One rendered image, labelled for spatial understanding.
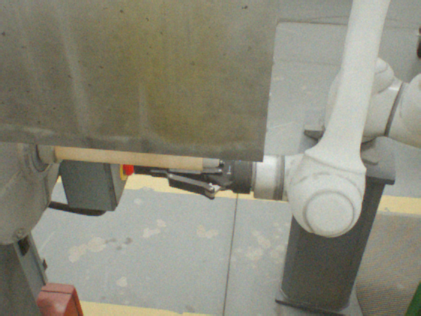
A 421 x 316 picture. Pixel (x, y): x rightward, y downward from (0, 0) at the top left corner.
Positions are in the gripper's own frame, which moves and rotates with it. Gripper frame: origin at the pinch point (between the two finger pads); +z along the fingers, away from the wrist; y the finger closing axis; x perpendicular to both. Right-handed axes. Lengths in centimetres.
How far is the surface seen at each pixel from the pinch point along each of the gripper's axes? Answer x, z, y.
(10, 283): -10.7, 22.8, -22.6
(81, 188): 0.8, 11.8, -8.0
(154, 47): 51, -13, -42
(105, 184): 2.3, 6.9, -8.1
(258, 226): -98, -25, 72
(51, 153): 28.5, 4.1, -29.1
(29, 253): -18.3, 25.9, -10.2
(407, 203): -98, -91, 93
